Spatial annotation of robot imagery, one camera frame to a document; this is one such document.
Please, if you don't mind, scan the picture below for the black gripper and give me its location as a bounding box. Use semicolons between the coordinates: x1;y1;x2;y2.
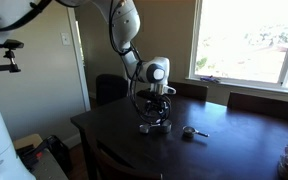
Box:
144;95;171;123

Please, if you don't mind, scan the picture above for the smallest silver measuring cup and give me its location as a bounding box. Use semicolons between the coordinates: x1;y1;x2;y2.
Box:
139;124;159;134

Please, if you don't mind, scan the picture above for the largest silver measuring cup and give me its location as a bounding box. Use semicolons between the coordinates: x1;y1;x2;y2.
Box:
158;120;172;134

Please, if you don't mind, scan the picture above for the dark wooden chair left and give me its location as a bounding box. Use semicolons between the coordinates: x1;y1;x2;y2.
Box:
169;82;208;101

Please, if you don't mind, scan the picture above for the dark wooden chair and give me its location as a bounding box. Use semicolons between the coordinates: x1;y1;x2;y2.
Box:
169;82;208;101
227;92;288;120

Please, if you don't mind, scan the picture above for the black office chair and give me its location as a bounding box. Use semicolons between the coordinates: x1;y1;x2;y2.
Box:
96;74;128;106

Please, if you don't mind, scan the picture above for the purple item on windowsill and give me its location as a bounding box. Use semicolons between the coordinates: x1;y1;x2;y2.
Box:
200;76;220;83

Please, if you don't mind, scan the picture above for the near wooden chair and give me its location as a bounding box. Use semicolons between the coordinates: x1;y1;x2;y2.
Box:
86;132;163;180

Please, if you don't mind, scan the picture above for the black tool case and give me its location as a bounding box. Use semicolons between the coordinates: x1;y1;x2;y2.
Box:
16;134;73;176

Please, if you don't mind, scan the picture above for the dark wooden chair right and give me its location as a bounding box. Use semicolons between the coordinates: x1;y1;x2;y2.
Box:
227;92;288;120

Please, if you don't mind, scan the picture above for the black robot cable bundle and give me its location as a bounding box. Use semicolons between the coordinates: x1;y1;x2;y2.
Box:
108;0;172;126

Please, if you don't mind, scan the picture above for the white light switch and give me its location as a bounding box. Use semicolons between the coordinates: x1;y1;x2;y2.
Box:
61;33;71;46

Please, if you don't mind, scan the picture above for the black camera on mount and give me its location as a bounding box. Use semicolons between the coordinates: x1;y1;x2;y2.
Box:
0;39;24;73

